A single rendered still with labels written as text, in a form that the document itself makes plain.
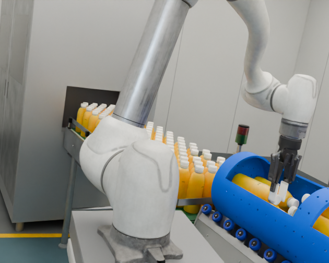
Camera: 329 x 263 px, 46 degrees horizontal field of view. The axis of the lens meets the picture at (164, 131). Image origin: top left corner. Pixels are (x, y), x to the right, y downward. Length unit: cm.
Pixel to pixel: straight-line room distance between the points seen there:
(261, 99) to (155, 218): 65
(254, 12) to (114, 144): 52
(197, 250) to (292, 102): 58
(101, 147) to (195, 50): 496
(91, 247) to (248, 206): 62
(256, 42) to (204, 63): 486
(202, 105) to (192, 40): 101
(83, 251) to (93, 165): 23
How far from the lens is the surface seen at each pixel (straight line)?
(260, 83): 139
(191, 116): 608
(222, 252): 157
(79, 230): 110
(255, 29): 115
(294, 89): 134
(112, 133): 107
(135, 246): 98
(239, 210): 146
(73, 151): 287
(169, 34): 111
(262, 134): 679
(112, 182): 99
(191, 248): 109
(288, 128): 136
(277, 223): 133
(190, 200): 170
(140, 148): 94
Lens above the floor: 156
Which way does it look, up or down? 11 degrees down
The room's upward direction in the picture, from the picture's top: 10 degrees clockwise
